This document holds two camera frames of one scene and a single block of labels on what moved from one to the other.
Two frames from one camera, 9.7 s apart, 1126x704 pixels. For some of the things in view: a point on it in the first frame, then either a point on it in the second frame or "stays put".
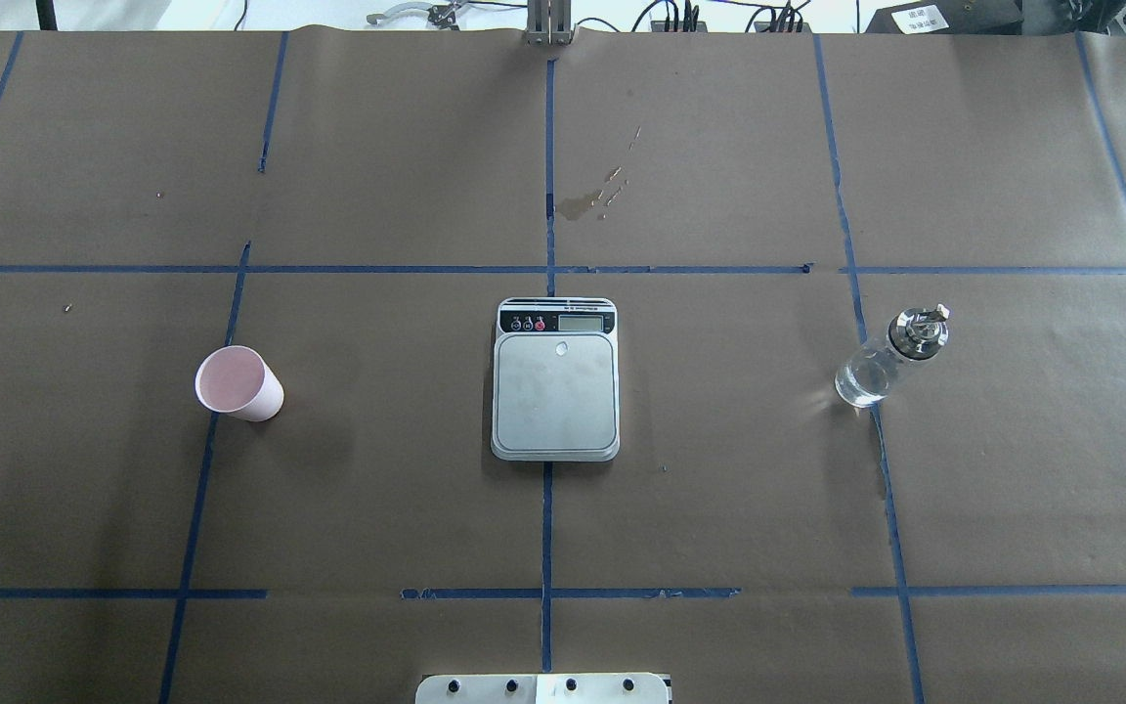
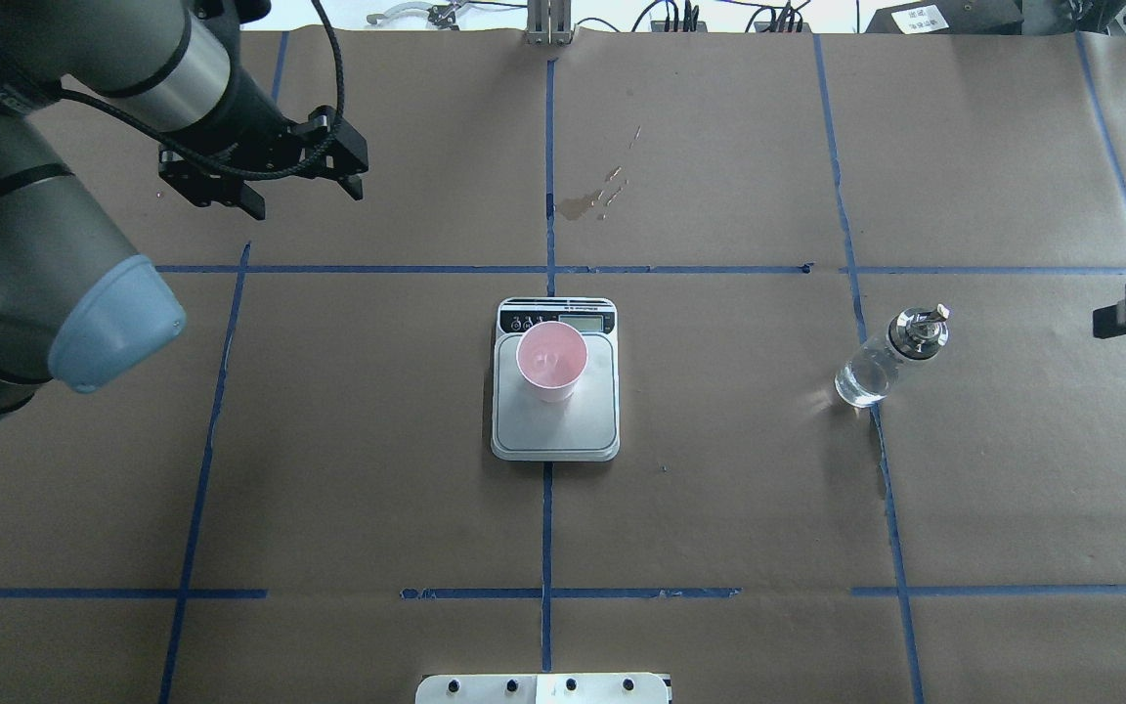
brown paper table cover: [112, 204] stays put
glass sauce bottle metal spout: [914, 334] stays put
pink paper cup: [237, 379] to [552, 355]
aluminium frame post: [548, 22] stays put
